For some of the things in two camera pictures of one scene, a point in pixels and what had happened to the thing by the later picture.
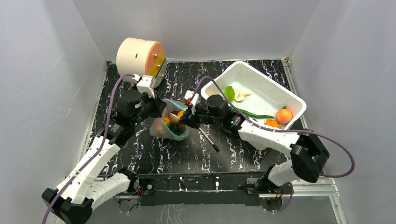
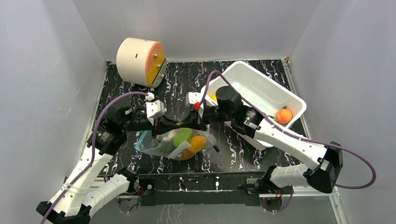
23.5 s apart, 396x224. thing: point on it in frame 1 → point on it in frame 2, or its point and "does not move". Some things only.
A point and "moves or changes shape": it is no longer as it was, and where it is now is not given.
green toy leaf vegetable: x=229 y=93 moves or changes shape
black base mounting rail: x=199 y=189 does not move
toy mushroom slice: x=173 y=118 moves or changes shape
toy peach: x=284 y=115 does not move
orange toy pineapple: x=176 y=129 moves or changes shape
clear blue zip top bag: x=167 y=126 moves or changes shape
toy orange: x=180 y=113 → x=198 y=143
